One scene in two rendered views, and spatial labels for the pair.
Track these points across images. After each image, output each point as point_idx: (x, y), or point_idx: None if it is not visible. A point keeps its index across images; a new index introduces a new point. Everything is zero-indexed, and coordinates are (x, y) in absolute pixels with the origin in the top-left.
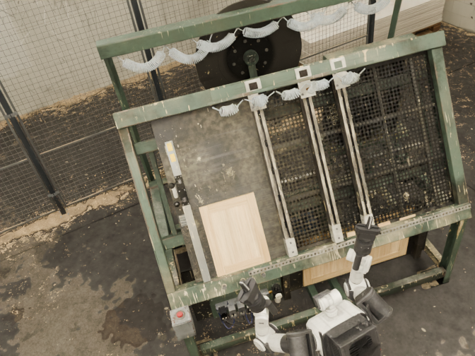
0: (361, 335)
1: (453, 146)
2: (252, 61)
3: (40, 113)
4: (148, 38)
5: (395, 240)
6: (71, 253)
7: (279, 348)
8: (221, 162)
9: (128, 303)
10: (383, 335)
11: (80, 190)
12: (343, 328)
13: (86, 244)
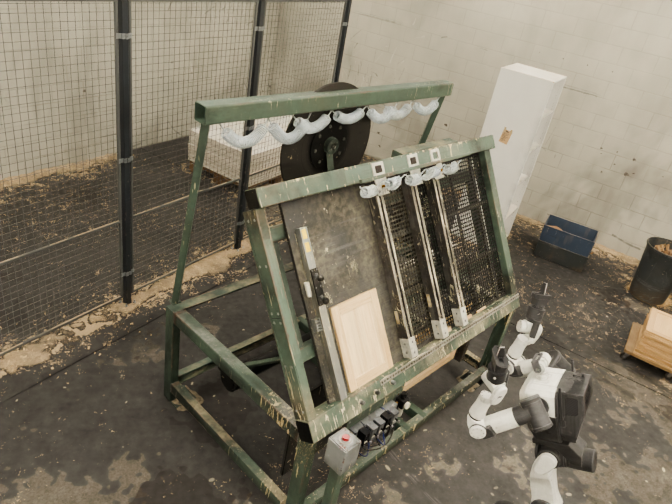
0: (588, 384)
1: (504, 240)
2: (333, 149)
3: None
4: (258, 106)
5: (479, 332)
6: (5, 443)
7: (512, 422)
8: (346, 254)
9: (150, 488)
10: (462, 443)
11: None
12: (567, 384)
13: (26, 424)
